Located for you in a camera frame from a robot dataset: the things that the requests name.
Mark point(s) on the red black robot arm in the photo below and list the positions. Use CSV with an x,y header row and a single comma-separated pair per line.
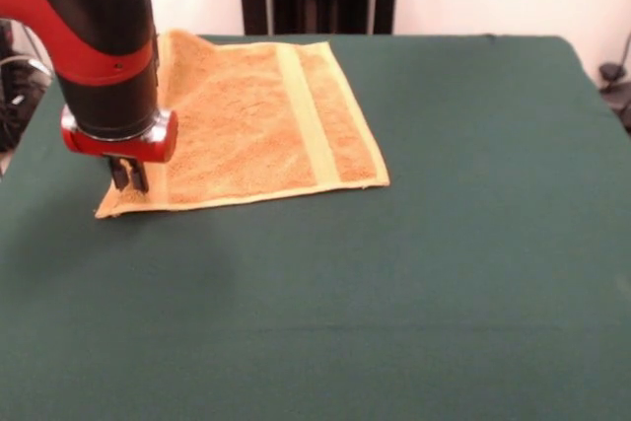
x,y
93,21

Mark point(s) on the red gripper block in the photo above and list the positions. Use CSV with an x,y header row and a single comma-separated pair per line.
x,y
153,145

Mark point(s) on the tan terry towel white label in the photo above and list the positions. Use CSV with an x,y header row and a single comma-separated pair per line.
x,y
246,135

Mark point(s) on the dark green table cloth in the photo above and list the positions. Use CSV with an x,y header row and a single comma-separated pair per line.
x,y
345,293

